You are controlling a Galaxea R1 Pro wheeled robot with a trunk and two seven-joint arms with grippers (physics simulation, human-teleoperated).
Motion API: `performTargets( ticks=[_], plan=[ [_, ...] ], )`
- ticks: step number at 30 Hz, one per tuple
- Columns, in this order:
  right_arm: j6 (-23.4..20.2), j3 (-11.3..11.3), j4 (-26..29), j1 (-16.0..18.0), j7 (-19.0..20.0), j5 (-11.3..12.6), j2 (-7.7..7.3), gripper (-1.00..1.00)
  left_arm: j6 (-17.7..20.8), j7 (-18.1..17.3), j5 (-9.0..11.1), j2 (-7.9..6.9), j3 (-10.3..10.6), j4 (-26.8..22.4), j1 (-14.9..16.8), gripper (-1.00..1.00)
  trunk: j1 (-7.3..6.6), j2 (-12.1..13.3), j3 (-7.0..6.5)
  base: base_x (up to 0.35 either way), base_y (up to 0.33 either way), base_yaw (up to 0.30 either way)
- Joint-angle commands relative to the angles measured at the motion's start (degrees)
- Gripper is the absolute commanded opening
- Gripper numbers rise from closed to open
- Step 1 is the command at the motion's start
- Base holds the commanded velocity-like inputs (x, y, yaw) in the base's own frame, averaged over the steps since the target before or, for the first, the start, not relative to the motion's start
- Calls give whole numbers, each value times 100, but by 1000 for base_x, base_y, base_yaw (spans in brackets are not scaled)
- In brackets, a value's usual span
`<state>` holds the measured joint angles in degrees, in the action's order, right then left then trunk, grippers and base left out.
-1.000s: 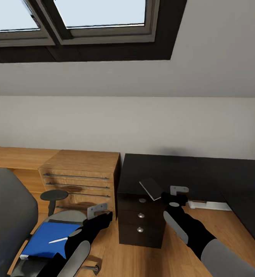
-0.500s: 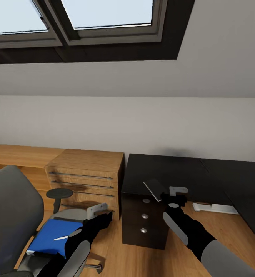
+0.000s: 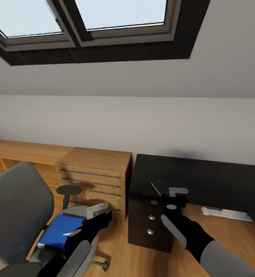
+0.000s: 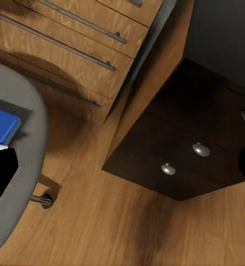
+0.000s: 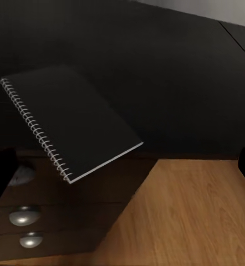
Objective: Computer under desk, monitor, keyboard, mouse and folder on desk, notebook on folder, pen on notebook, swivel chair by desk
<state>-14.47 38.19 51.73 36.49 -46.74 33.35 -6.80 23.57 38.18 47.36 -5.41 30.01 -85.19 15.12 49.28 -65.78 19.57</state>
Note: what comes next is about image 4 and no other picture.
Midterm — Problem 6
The swivel chair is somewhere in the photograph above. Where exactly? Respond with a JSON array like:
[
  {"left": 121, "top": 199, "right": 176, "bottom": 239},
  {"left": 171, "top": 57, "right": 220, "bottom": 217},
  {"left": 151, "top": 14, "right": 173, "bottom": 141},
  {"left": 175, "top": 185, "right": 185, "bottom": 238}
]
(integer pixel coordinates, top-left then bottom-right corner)
[{"left": 0, "top": 64, "right": 54, "bottom": 249}]

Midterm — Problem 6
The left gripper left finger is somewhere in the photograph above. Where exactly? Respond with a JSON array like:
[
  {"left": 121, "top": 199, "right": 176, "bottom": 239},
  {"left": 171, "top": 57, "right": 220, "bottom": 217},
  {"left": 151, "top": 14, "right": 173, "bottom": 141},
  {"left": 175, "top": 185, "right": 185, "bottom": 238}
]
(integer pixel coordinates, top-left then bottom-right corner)
[{"left": 0, "top": 147, "right": 18, "bottom": 197}]

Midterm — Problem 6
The folder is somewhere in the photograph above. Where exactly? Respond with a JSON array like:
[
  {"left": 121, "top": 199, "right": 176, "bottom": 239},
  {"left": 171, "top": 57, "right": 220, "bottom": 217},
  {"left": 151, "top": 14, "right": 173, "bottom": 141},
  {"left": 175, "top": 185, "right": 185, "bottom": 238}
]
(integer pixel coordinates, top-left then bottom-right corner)
[{"left": 0, "top": 110, "right": 21, "bottom": 146}]

